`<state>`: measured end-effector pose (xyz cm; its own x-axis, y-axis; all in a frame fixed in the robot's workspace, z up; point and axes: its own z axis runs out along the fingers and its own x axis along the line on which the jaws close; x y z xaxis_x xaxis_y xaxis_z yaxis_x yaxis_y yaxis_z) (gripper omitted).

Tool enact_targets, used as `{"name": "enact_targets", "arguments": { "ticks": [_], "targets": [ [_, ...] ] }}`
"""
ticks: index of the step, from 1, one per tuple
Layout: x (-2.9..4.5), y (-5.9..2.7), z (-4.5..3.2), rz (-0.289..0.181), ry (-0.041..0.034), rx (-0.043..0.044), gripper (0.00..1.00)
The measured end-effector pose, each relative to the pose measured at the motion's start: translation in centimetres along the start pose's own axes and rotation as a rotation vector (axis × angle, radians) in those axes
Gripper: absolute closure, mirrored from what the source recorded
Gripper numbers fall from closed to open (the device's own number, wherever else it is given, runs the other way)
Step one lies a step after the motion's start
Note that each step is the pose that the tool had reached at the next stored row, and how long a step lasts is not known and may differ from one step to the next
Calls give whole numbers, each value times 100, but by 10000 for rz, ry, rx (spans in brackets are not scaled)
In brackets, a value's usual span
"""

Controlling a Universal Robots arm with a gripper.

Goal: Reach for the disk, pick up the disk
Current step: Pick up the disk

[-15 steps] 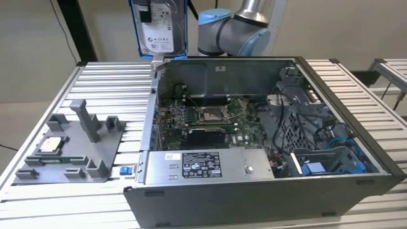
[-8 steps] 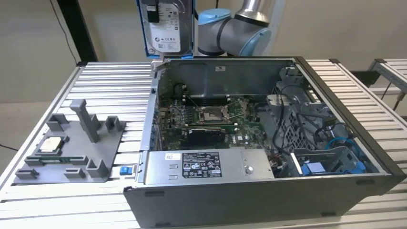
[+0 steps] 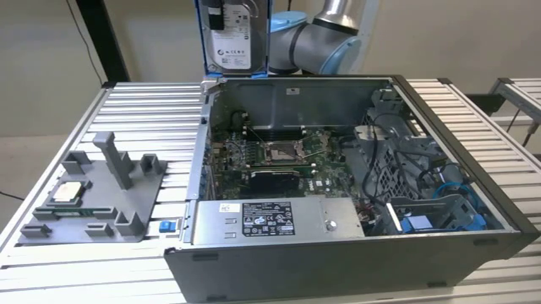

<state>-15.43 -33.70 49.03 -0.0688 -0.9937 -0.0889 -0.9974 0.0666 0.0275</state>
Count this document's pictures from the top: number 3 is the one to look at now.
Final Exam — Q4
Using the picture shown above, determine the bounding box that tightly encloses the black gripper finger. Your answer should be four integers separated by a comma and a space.
210, 0, 224, 32

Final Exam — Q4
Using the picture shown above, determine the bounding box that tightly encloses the hard disk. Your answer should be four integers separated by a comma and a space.
194, 0, 271, 80

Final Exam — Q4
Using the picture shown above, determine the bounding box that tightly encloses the metal disk bay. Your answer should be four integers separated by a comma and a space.
382, 193, 488, 236

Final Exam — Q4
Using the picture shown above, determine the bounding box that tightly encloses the metal socket cover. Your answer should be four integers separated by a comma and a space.
295, 131, 335, 161

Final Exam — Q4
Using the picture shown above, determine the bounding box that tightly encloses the CPU socket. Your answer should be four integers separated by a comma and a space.
259, 139, 307, 165

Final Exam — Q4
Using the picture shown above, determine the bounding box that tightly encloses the black graphics card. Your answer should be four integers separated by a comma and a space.
248, 169, 302, 194

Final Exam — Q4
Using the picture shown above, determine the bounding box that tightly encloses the green motherboard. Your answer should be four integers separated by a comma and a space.
208, 126, 361, 202

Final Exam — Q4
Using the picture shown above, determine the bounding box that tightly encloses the gray parts rack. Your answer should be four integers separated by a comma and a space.
15, 131, 168, 244

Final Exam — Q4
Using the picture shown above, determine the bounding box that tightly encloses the CPU with silver lid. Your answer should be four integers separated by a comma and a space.
51, 182, 88, 203

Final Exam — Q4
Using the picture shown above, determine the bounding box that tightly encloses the metal drive cage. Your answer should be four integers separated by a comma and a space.
342, 106, 451, 203

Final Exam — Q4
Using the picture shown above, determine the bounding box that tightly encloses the gray power supply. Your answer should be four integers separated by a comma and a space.
190, 198, 367, 246

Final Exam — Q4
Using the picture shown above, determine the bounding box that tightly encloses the green RAM stick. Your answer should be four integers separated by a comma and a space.
41, 205, 115, 218

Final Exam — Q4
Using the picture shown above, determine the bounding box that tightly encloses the metal slat side table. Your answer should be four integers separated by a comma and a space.
488, 77, 541, 127

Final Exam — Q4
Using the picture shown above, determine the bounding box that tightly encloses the black open PC case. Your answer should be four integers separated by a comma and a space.
163, 73, 541, 303

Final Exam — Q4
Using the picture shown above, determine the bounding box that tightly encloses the black post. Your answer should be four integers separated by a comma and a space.
73, 0, 130, 83

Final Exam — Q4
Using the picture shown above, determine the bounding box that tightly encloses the thin black wall cable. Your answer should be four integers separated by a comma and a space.
67, 0, 104, 84

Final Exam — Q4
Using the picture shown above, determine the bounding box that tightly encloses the black wire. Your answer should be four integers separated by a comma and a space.
415, 160, 451, 203
362, 113, 419, 203

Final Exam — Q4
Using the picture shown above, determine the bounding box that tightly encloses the black table bracket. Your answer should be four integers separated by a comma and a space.
466, 94, 506, 117

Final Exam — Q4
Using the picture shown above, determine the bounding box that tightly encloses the light blue wire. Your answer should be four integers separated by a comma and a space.
434, 182, 480, 207

